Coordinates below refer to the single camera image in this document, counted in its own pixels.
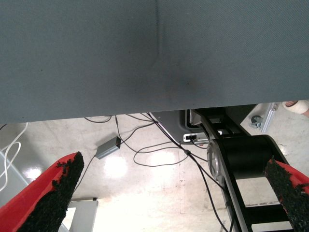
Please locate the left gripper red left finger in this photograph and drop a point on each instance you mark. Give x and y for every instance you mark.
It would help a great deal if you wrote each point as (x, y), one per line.
(43, 200)

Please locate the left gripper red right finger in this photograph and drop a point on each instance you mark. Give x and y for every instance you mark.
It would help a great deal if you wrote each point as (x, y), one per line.
(292, 193)

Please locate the white cabinet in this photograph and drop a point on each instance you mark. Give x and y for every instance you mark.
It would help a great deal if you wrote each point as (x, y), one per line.
(83, 215)

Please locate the black drum with steel rim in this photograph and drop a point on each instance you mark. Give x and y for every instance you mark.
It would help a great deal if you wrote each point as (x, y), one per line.
(246, 157)

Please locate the black caster wheel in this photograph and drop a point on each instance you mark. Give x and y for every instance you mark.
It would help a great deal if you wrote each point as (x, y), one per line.
(256, 119)

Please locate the small grey metal box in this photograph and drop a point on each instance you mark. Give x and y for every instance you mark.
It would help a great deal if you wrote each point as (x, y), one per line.
(108, 147)

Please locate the person's foot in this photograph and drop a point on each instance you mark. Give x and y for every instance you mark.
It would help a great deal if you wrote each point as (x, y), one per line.
(295, 106)

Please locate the small white hub device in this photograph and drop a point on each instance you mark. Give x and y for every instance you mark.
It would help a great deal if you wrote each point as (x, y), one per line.
(202, 137)

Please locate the dark grey base panel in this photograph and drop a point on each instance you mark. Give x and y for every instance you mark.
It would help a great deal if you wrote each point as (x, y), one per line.
(169, 124)

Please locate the dark grey table cloth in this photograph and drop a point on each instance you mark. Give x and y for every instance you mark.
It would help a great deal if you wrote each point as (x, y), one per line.
(96, 60)

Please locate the black ladder-shaped base frame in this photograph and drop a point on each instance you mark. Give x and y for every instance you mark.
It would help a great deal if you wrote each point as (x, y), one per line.
(265, 212)

